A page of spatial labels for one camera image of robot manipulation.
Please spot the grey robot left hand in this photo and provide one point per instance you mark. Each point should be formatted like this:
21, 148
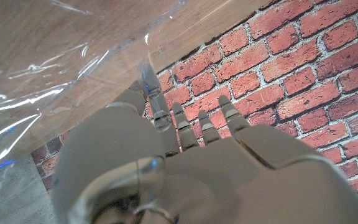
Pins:
213, 180

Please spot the red brick print backdrop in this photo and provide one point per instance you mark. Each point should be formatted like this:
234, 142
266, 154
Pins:
291, 77

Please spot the clear cellophane sheet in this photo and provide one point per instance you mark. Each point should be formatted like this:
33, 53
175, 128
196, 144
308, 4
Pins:
42, 77

